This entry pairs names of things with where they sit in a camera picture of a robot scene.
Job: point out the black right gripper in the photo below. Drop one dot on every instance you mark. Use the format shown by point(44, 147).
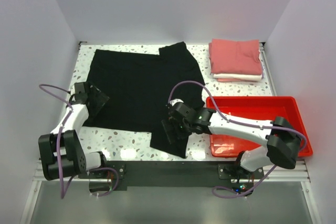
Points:
point(169, 124)

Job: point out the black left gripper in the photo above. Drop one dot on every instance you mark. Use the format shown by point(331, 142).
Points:
point(101, 99)

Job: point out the black t-shirt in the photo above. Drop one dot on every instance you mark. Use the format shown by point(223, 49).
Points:
point(138, 87)

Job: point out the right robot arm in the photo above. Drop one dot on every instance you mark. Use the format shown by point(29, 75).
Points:
point(279, 144)

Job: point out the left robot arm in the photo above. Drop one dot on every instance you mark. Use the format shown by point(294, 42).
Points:
point(64, 140)

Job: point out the light pink folded t-shirt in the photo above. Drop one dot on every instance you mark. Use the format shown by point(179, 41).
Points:
point(228, 80)

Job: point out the dark pink folded t-shirt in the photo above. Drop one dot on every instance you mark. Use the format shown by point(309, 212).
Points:
point(235, 57)

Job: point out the red plastic tray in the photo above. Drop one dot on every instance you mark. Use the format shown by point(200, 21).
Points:
point(258, 108)

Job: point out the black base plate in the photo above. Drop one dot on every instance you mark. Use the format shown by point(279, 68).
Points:
point(173, 174)

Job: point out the aluminium front rail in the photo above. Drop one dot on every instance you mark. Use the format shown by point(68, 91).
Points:
point(299, 174)

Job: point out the aluminium rail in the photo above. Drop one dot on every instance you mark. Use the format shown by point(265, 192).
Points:
point(299, 174)
point(266, 69)

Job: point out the aluminium right side rail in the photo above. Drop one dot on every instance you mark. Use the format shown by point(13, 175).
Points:
point(266, 69)

